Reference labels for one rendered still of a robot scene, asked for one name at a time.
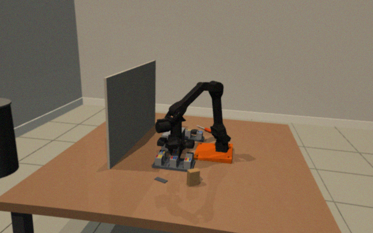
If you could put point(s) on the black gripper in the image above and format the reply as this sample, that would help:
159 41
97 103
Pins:
189 144

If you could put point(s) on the grey flat panel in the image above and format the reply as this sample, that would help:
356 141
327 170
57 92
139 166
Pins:
129 108

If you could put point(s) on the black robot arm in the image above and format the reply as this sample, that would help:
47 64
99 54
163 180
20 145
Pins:
178 109

